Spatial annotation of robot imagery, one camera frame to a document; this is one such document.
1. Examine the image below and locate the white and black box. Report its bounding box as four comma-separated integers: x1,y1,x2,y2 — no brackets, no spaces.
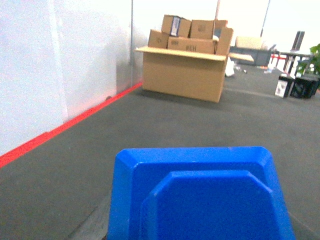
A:
274,74,295,98

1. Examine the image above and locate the green potted plant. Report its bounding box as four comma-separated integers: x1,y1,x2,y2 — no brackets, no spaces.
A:
296,44,320,76

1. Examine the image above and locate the cardboard box with label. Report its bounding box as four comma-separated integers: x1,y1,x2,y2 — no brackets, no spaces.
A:
161,14,192,38

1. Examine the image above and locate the small cardboard box left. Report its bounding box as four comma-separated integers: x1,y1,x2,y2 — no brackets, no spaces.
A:
147,29,170,49

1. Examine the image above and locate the blue block part with knob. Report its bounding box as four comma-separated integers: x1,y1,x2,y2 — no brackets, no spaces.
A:
107,146,295,240

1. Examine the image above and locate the cardboard box top right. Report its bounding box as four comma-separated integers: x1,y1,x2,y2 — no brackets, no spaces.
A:
189,19,215,40

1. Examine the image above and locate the long cardboard box front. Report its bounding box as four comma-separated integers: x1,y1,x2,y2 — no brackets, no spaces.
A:
167,36,218,54

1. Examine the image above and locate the black crate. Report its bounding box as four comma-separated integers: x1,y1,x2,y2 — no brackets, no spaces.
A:
290,77,320,99

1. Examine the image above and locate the large cardboard box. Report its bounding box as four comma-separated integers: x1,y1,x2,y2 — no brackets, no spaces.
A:
136,27,254,103

